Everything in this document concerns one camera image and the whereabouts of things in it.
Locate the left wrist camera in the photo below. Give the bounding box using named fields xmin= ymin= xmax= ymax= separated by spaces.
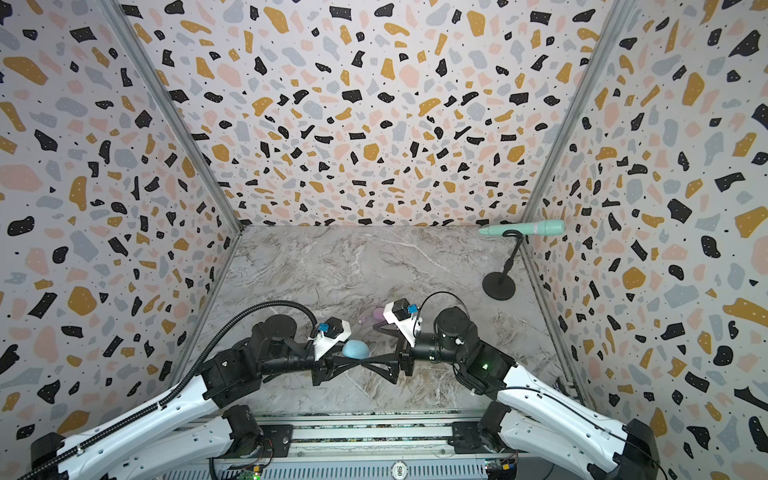
xmin=312 ymin=317 xmax=351 ymax=361

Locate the blue earbud charging case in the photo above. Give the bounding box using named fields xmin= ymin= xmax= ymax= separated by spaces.
xmin=342 ymin=340 xmax=370 ymax=360

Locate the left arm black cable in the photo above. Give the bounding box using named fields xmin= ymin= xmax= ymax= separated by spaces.
xmin=17 ymin=299 xmax=319 ymax=480

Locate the pink earbud charging case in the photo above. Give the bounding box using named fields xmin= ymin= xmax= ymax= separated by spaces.
xmin=372 ymin=307 xmax=385 ymax=322

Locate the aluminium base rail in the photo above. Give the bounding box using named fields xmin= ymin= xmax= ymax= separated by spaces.
xmin=107 ymin=410 xmax=631 ymax=480

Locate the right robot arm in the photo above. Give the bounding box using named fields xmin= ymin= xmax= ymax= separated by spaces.
xmin=376 ymin=299 xmax=663 ymax=479

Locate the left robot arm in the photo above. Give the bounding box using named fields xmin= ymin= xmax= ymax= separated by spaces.
xmin=26 ymin=315 xmax=370 ymax=479

